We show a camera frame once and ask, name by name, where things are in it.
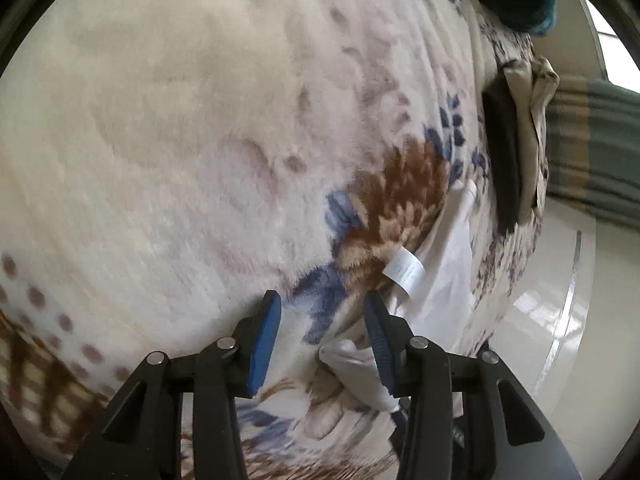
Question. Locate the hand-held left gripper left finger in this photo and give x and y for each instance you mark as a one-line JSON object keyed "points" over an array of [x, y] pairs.
{"points": [[265, 345]]}

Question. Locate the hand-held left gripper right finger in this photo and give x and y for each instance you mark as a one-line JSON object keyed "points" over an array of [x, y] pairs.
{"points": [[378, 345]]}

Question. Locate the white t-shirt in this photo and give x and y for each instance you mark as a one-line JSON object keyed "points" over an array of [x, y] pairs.
{"points": [[445, 280]]}

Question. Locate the white glossy headboard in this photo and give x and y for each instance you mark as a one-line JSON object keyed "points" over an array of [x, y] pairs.
{"points": [[565, 310]]}

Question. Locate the folded dark brown garment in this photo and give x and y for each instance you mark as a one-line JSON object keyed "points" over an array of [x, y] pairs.
{"points": [[502, 160]]}

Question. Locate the floral blanket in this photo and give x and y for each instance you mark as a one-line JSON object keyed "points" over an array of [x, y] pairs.
{"points": [[175, 135]]}

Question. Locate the folded beige garment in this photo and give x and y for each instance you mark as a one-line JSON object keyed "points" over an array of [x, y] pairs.
{"points": [[530, 110]]}

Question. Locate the grey-blue curtain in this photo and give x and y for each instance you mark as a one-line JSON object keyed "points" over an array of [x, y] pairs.
{"points": [[595, 150]]}

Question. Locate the barred window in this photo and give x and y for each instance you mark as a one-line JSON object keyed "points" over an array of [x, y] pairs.
{"points": [[617, 45]]}

